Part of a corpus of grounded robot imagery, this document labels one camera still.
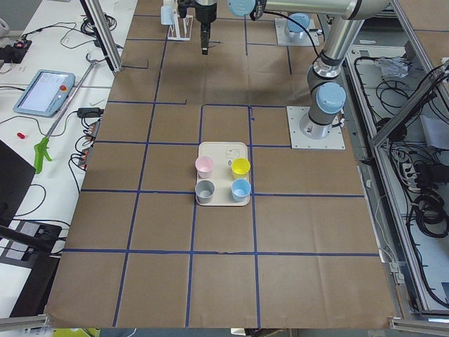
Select black power adapter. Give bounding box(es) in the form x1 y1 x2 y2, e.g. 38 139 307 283
76 107 104 119

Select black monitor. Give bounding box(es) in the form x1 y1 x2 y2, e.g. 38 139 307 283
0 141 35 227

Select grey plastic cup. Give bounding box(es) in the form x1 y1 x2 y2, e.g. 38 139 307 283
195 180 215 204

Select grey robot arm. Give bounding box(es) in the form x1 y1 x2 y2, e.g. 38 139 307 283
227 1 389 140
285 13 311 39

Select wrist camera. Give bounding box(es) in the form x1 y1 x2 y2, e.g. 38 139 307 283
177 0 194 18

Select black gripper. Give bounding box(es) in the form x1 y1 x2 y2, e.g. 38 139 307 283
195 0 217 55

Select light blue plastic cup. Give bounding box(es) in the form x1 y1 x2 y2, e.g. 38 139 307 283
161 5 174 26

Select beige plastic tray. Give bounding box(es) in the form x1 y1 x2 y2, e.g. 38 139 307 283
196 142 251 206

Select yellow plastic cup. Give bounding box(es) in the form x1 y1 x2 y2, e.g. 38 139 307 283
231 157 250 179

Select white wire cup rack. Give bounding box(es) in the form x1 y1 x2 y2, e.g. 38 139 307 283
163 1 193 41

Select green handled reacher grabber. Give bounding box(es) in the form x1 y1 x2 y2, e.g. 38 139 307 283
34 53 105 174

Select aluminium frame post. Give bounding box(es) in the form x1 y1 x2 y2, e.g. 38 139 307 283
80 0 123 74

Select pink plastic cup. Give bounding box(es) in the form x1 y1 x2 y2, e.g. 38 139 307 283
195 156 214 178

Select blue teach pendant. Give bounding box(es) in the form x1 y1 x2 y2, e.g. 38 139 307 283
13 70 75 117

